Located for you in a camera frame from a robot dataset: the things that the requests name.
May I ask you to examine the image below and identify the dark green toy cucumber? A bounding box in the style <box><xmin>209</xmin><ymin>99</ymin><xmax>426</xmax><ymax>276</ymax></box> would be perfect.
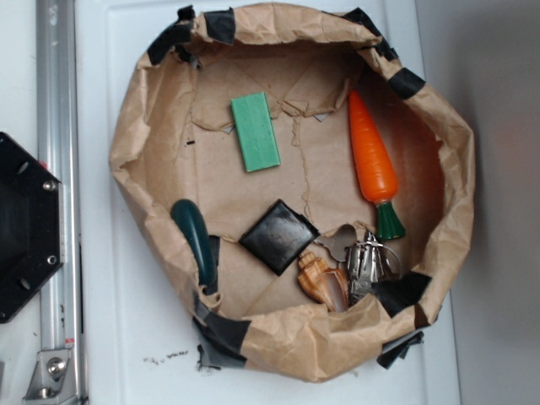
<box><xmin>170</xmin><ymin>199</ymin><xmax>218</xmax><ymax>295</ymax></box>

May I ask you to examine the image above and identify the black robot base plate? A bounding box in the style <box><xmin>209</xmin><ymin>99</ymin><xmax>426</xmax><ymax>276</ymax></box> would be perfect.
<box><xmin>1</xmin><ymin>132</ymin><xmax>62</xmax><ymax>324</ymax></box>

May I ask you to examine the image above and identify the brown paper bag bin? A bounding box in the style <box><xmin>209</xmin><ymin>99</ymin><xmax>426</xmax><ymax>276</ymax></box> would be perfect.
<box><xmin>110</xmin><ymin>3</ymin><xmax>475</xmax><ymax>382</ymax></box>

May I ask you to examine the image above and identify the brown seashell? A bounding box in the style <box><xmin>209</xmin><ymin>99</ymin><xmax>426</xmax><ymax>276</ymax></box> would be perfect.
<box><xmin>297</xmin><ymin>251</ymin><xmax>348</xmax><ymax>312</ymax></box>

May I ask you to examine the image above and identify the silver key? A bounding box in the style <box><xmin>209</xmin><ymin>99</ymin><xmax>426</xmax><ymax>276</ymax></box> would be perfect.
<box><xmin>315</xmin><ymin>224</ymin><xmax>357</xmax><ymax>262</ymax></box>

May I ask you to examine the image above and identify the orange toy carrot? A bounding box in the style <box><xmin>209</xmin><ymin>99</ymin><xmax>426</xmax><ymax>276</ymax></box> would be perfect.
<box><xmin>348</xmin><ymin>90</ymin><xmax>406</xmax><ymax>240</ymax></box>

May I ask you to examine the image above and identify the black square box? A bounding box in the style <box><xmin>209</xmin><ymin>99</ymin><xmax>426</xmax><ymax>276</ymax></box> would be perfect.
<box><xmin>240</xmin><ymin>199</ymin><xmax>320</xmax><ymax>276</ymax></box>

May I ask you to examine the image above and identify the green rectangular block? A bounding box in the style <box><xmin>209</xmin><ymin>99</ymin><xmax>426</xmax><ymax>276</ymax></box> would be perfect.
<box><xmin>230</xmin><ymin>92</ymin><xmax>281</xmax><ymax>172</ymax></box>

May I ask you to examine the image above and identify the aluminium extrusion rail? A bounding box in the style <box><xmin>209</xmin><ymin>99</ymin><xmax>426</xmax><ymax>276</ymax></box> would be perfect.
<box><xmin>36</xmin><ymin>1</ymin><xmax>88</xmax><ymax>404</ymax></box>

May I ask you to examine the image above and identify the metal corner bracket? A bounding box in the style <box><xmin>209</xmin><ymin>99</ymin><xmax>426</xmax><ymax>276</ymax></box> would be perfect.
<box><xmin>22</xmin><ymin>348</ymin><xmax>77</xmax><ymax>404</ymax></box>

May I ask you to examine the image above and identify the white tray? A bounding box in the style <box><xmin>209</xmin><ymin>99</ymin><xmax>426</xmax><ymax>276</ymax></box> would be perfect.
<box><xmin>75</xmin><ymin>1</ymin><xmax>461</xmax><ymax>404</ymax></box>

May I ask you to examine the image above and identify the silver metal keychain tool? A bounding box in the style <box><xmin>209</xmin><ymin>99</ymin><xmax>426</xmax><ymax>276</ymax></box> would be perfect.
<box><xmin>346</xmin><ymin>230</ymin><xmax>403</xmax><ymax>306</ymax></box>

